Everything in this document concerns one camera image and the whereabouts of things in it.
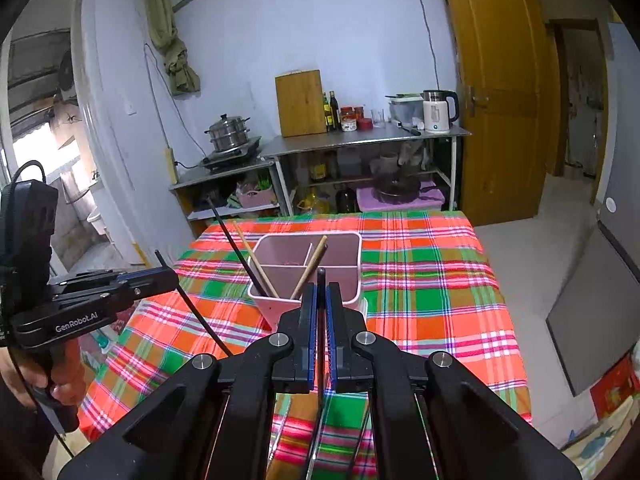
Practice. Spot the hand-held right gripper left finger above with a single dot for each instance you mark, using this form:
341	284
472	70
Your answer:
313	350

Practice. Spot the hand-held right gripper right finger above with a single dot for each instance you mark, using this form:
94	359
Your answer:
336	360

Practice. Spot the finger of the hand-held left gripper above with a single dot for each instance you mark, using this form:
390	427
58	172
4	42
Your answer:
145	290
145	274

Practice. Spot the beige chopstick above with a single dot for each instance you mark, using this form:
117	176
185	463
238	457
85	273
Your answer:
310	265
256	260

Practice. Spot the pink utensil basket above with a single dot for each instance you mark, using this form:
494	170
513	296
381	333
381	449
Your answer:
340	260

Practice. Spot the person's left hand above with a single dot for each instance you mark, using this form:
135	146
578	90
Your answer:
70	390

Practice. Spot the low steel kitchen table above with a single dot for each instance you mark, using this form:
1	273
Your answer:
195	180

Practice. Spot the beige power strip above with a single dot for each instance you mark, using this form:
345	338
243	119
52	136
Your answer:
171	167

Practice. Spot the plaid tablecloth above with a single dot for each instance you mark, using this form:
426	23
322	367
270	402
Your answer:
450	310

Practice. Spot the small pink basket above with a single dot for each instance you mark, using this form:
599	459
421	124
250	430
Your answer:
257	199

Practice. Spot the black cooktop stove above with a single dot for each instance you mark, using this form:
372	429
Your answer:
230	157

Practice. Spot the yellow oil jug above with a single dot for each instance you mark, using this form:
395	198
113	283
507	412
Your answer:
315	202

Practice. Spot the dark glass jug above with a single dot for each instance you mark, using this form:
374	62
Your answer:
346	201

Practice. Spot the stainless steel steamer pot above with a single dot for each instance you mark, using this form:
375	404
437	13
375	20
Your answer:
227	132

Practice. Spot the black frying pan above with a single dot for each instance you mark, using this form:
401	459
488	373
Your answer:
400	190

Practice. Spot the outdoor air conditioner unit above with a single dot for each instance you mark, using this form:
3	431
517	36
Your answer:
66	80

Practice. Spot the olive green tied curtain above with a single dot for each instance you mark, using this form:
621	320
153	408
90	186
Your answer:
175	60

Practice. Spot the wooden cutting board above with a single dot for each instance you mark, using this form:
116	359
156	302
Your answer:
300	105

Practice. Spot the red lid tub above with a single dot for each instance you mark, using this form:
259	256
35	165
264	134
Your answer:
366	124

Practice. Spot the red label jar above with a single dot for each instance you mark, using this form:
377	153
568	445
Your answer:
348	121

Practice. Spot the olive oil bottle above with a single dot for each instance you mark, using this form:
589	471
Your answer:
326	115

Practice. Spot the dark sauce bottle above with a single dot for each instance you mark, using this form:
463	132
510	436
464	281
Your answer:
335	115

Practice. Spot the clear drinking glass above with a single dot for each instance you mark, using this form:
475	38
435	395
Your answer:
378	120

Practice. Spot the small red jar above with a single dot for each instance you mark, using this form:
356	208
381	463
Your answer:
360	112

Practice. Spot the clear plastic storage container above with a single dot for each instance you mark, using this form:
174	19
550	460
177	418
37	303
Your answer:
405	110

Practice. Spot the grey refrigerator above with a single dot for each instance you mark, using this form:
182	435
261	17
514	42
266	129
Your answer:
595	310

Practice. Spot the white electric kettle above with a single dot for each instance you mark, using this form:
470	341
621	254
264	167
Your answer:
435	112

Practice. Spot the red box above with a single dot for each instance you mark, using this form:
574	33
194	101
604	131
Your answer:
615	385

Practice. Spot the printed cardboard box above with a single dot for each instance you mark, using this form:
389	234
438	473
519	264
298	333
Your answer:
605	445

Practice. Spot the yellow wooden door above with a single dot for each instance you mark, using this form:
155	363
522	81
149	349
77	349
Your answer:
500	60

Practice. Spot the white wall switch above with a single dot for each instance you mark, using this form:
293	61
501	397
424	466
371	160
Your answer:
130	106

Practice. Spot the wooden door frame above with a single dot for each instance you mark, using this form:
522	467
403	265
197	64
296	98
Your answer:
575	24

